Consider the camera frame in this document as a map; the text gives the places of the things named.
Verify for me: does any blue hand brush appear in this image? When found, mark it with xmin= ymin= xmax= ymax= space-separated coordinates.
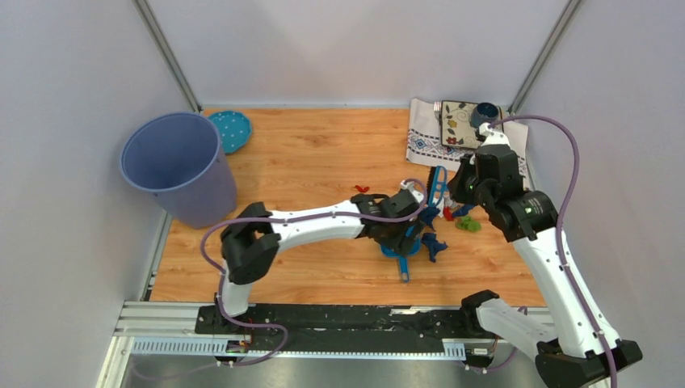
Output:
xmin=427 ymin=166 xmax=448 ymax=217

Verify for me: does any dark blue mug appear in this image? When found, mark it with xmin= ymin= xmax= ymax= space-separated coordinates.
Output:
xmin=469 ymin=102 xmax=501 ymax=129

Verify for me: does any dark blue paper scrap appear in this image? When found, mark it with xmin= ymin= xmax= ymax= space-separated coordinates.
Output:
xmin=421 ymin=232 xmax=448 ymax=263

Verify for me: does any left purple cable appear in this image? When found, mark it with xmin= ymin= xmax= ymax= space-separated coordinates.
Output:
xmin=131 ymin=178 xmax=429 ymax=376

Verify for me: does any blue paper strip scrap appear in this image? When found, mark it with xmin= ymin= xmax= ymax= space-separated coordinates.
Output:
xmin=452 ymin=204 xmax=475 ymax=218

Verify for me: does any small red paper scrap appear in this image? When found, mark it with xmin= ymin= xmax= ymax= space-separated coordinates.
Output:
xmin=443 ymin=207 xmax=454 ymax=221

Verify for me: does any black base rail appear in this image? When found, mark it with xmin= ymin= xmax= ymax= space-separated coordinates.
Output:
xmin=195 ymin=304 xmax=494 ymax=353

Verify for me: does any green paper scrap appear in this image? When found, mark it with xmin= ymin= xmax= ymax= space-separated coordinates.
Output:
xmin=455 ymin=216 xmax=481 ymax=233

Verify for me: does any lavender plastic waste bin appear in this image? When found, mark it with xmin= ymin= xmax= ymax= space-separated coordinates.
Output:
xmin=120 ymin=112 xmax=237 ymax=229

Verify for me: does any white patterned cloth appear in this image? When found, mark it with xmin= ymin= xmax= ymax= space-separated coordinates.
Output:
xmin=406 ymin=98 xmax=531 ymax=188

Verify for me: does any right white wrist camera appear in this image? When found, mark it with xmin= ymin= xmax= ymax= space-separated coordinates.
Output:
xmin=476 ymin=122 xmax=511 ymax=147

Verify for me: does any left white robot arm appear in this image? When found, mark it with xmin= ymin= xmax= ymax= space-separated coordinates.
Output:
xmin=215 ymin=188 xmax=426 ymax=335

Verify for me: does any blue plastic dustpan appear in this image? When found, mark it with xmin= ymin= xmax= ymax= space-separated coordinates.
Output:
xmin=380 ymin=227 xmax=422 ymax=284

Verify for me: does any teal polka dot plate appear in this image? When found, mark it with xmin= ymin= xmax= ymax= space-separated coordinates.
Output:
xmin=208 ymin=110 xmax=252 ymax=154

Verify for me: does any square floral plate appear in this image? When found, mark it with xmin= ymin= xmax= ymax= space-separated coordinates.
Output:
xmin=439 ymin=100 xmax=504 ymax=150

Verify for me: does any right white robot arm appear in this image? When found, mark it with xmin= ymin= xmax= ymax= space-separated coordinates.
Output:
xmin=448 ymin=144 xmax=643 ymax=387

